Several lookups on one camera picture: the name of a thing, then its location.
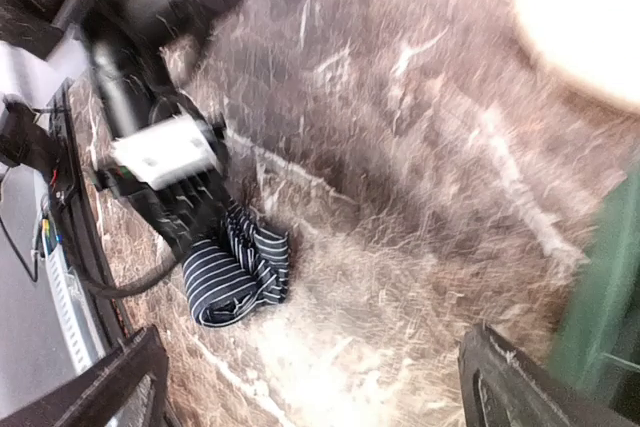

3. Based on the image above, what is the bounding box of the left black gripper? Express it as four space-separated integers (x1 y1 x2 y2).
97 166 231 252

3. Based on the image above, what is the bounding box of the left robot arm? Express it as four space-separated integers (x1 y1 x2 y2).
1 0 244 254

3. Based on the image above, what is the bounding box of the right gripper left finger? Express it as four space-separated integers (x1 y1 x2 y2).
1 325 169 426

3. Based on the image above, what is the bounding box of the beige floral plate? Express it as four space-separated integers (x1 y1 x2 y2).
512 0 639 114

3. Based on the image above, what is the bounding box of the white slotted cable duct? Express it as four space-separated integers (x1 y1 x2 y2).
32 166 109 376

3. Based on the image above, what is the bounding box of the green divided organizer tray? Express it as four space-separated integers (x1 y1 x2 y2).
549 168 639 407

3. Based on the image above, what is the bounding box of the navy striped underwear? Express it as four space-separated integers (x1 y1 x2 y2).
182 202 291 328

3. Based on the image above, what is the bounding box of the black front rail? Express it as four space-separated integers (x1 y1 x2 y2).
48 80 131 349

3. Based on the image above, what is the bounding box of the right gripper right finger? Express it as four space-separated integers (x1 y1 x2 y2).
458 324 634 426

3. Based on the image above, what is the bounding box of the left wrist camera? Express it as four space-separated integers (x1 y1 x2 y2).
110 114 223 190

